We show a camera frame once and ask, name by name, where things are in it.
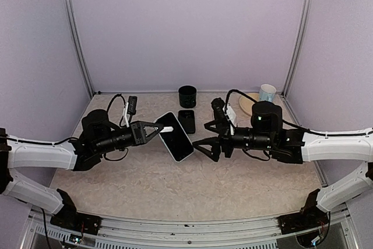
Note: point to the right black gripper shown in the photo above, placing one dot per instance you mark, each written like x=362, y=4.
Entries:
x=225, y=139

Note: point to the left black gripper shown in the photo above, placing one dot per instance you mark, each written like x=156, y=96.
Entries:
x=140, y=135

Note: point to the light blue phone case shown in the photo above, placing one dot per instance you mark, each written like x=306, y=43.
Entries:
x=163, y=135

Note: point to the black phone case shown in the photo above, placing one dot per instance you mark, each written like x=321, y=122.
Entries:
x=187, y=121

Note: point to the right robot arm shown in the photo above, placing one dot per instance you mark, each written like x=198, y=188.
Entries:
x=294, y=146

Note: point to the dark green cup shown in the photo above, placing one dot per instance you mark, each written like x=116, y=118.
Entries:
x=187, y=96

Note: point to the beige round plate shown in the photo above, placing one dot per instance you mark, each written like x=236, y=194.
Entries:
x=246, y=104

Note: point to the light blue mug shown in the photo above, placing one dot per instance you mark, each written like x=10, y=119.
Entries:
x=267, y=92

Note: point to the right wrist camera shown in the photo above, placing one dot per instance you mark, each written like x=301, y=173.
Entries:
x=224, y=115

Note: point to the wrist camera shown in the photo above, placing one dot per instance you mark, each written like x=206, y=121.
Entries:
x=129, y=111
x=224, y=115

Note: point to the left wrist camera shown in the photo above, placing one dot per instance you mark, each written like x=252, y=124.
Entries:
x=129, y=111

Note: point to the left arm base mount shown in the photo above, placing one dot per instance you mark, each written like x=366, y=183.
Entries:
x=78, y=222

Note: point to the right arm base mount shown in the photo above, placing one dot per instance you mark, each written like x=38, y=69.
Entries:
x=297, y=222

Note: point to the left aluminium frame post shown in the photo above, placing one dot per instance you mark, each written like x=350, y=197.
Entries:
x=78, y=48

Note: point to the aluminium frame post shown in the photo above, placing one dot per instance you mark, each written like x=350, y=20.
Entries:
x=78, y=48
x=306, y=7

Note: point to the right aluminium frame post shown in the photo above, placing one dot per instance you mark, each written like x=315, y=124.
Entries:
x=306, y=7

